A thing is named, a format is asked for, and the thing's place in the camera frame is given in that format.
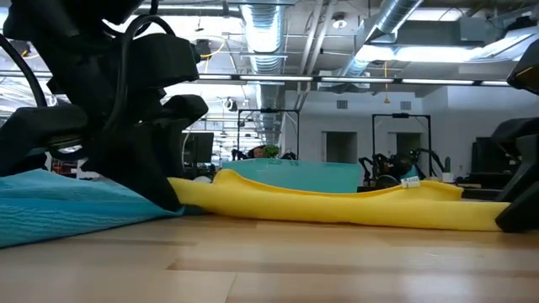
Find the yellow microfiber towel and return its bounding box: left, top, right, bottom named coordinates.
left=167, top=168, right=511, bottom=232

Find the yellow pendant cord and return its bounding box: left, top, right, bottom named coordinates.
left=382, top=61, right=392, bottom=105

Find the black aluminium rig frame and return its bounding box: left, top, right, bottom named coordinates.
left=356, top=184, right=509, bottom=204

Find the black metal gantry frame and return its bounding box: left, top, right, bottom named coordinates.
left=371, top=113, right=433, bottom=178
left=236, top=108, right=302, bottom=162

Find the black computer monitor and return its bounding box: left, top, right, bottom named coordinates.
left=181, top=131, right=216, bottom=166

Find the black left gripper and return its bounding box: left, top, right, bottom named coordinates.
left=0, top=37, right=210, bottom=212

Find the black storage cabinet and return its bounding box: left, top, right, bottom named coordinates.
left=470, top=136, right=523, bottom=190

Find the blue microfiber towel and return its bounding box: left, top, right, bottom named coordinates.
left=0, top=167, right=205, bottom=250

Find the long LED light bar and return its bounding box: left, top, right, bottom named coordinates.
left=197, top=73, right=511, bottom=87

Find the small cactus in white pot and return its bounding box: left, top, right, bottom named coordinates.
left=440, top=156, right=456, bottom=183

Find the red tool cart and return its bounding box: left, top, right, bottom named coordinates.
left=49, top=158, right=83, bottom=180

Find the teal translucent plastic bin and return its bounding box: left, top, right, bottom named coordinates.
left=221, top=157, right=364, bottom=194

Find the corrugated silver air duct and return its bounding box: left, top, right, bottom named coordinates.
left=238, top=0, right=296, bottom=146

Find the black hanging camera unit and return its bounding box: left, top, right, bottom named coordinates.
left=195, top=38, right=212, bottom=58

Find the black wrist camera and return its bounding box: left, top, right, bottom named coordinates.
left=506, top=40, right=539, bottom=96
left=124, top=33, right=200, bottom=90

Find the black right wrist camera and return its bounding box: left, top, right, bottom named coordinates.
left=506, top=40, right=539, bottom=96

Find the silver spiral air duct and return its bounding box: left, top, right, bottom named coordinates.
left=339, top=0, right=424, bottom=79

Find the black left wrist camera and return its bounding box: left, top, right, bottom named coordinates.
left=124, top=33, right=200, bottom=90

